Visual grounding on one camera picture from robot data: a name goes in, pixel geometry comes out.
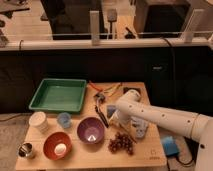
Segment blue sponge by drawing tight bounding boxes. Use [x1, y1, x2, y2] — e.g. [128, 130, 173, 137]
[107, 105, 116, 118]

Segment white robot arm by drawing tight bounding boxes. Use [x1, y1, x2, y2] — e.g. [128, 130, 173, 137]
[111, 89, 213, 171]

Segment green plastic tray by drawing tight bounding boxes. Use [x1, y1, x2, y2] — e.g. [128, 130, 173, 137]
[29, 78, 87, 114]

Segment small metal clip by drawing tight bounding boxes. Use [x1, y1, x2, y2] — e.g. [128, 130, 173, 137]
[94, 93, 106, 103]

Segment black rectangular block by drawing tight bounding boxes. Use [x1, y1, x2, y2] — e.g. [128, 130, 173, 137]
[123, 87, 141, 94]

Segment purple bowl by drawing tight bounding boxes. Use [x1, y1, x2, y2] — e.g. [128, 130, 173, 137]
[77, 117, 105, 144]

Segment blue crumpled cloth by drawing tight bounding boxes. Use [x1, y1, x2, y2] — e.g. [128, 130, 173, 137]
[132, 119, 148, 139]

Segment light blue small cup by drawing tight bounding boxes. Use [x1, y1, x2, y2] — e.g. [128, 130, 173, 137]
[57, 112, 71, 129]

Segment bunch of red grapes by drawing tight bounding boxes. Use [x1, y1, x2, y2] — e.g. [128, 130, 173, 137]
[108, 132, 134, 155]

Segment white paper cup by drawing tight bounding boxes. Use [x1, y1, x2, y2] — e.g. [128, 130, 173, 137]
[29, 112, 48, 133]

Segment red bowl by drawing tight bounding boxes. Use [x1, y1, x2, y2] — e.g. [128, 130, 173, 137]
[43, 132, 72, 160]

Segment white egg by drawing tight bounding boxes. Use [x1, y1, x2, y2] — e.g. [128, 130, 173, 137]
[54, 143, 66, 155]

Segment blue box on floor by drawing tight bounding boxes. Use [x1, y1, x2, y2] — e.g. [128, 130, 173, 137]
[161, 136, 179, 157]

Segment metal cup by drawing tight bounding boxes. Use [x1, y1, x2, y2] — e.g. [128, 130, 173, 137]
[18, 143, 35, 159]

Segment yellow handled tool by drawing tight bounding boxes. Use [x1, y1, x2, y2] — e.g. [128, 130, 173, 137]
[104, 83, 121, 97]

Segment orange handled pliers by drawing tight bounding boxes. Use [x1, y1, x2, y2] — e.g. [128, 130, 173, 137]
[89, 81, 103, 92]

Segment left white post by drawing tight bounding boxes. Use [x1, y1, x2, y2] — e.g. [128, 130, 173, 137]
[90, 11, 100, 46]

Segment white post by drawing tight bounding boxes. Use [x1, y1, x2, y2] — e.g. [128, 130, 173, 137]
[181, 9, 204, 43]
[90, 11, 100, 46]

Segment white horizontal rail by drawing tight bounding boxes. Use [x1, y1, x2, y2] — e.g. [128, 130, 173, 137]
[0, 37, 210, 52]

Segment right white post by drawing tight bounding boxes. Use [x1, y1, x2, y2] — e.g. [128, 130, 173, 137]
[181, 9, 204, 43]

